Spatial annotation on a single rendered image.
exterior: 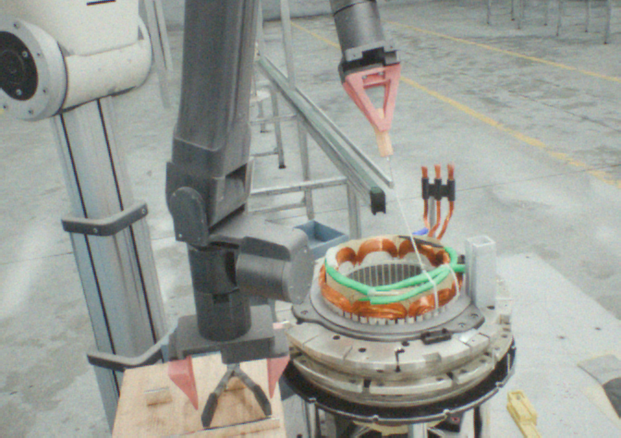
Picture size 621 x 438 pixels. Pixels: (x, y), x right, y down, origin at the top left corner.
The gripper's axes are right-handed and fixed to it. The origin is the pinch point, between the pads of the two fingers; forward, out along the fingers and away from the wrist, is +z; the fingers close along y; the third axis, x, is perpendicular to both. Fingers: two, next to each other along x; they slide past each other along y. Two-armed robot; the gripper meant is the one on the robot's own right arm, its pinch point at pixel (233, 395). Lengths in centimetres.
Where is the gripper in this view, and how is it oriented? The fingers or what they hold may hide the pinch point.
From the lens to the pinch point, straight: 76.0
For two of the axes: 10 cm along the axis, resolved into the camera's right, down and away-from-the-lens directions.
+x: -1.7, -3.8, 9.1
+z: 0.5, 9.2, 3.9
